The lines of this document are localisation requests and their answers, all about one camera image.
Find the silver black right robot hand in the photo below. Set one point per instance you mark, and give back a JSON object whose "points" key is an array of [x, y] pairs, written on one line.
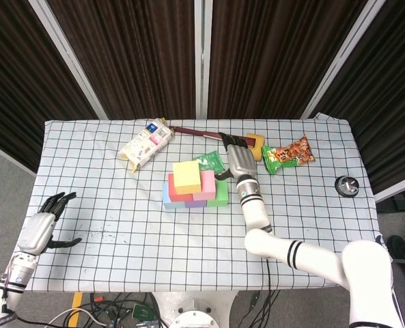
{"points": [[241, 160]]}

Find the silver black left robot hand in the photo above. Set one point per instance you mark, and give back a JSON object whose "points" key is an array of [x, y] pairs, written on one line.
{"points": [[38, 232]]}

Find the green foam cube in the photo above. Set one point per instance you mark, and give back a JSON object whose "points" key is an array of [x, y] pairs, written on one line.
{"points": [[221, 196]]}

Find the pink foam cube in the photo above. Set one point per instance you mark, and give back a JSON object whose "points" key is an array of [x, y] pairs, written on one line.
{"points": [[207, 186]]}

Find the yellow foam cube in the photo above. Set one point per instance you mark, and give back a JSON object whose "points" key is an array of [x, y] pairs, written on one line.
{"points": [[186, 176]]}

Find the red foam cube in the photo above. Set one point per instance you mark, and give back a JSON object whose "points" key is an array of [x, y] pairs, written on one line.
{"points": [[178, 197]]}

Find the light blue foam cube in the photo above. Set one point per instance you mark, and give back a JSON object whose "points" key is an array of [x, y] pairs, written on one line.
{"points": [[171, 204]]}

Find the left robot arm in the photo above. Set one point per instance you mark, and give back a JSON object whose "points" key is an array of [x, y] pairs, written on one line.
{"points": [[11, 283]]}

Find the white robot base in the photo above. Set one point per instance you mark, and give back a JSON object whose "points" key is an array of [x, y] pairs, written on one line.
{"points": [[195, 311]]}

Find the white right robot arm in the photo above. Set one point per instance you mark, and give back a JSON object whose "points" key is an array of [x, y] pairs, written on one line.
{"points": [[308, 253]]}

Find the yellow sponge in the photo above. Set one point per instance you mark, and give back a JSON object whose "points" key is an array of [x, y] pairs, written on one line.
{"points": [[258, 147]]}

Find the green tea sachet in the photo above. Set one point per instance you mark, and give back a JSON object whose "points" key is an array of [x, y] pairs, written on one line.
{"points": [[210, 162]]}

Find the green orange snack bag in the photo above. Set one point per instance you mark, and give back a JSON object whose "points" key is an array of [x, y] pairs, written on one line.
{"points": [[287, 153]]}

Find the dark red book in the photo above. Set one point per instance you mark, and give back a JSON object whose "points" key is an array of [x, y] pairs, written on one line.
{"points": [[192, 131]]}

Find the purple foam cube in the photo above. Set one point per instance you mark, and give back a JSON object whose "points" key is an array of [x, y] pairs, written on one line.
{"points": [[195, 205]]}

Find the white black grid tablecloth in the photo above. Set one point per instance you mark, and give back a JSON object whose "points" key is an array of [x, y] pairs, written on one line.
{"points": [[120, 246]]}

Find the white printed snack pack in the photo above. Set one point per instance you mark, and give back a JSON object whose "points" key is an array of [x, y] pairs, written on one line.
{"points": [[145, 145]]}

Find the black round knob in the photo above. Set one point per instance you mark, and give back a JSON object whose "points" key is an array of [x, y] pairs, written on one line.
{"points": [[346, 186]]}

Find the dark brown partition panel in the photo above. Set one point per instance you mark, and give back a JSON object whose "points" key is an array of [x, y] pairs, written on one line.
{"points": [[17, 68], [393, 85], [130, 51], [274, 51]]}

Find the green circuit board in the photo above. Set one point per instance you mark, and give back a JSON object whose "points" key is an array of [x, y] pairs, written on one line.
{"points": [[142, 311]]}

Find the dark blue tablecloth clip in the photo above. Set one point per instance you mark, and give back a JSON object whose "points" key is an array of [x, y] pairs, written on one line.
{"points": [[379, 241]]}

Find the white partition frame post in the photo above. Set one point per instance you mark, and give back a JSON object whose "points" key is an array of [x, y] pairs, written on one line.
{"points": [[202, 51], [69, 61], [340, 61]]}

